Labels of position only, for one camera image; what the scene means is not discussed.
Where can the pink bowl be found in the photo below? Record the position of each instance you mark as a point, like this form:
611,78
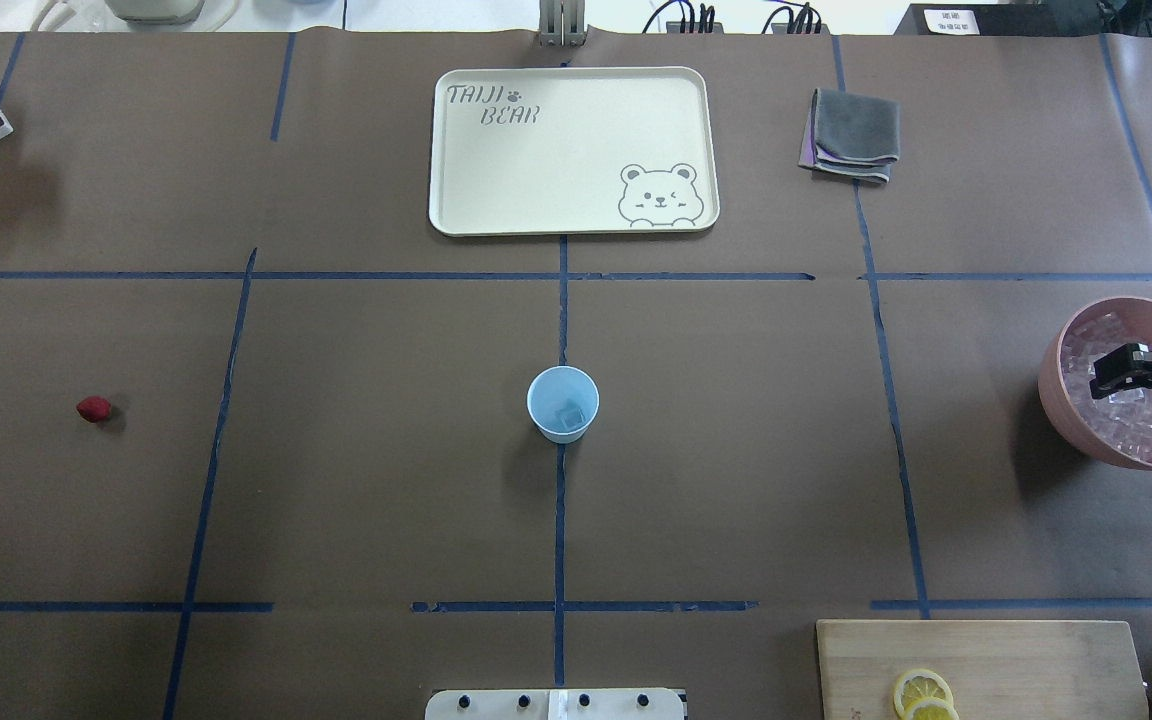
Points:
1137,314

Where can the cream bear serving tray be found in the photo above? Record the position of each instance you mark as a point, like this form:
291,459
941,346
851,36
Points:
572,150

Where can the lemon slices row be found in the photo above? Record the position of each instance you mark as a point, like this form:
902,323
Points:
921,693

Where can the aluminium frame post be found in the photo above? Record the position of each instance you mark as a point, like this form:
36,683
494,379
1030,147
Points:
562,23

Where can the wooden cutting board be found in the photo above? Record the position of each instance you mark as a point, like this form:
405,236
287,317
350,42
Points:
996,669

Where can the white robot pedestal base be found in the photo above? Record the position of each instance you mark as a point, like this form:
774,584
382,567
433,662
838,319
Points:
558,703

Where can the red strawberry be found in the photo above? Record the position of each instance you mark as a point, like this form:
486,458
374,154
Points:
95,409

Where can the grey folded cloth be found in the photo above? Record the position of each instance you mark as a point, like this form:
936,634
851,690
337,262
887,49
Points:
857,136

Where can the light blue plastic cup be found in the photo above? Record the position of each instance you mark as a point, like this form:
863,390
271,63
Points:
562,402

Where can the purple folded cloth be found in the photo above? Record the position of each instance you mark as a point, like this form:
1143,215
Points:
808,153

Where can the white toaster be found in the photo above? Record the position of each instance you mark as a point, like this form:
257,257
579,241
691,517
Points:
156,12

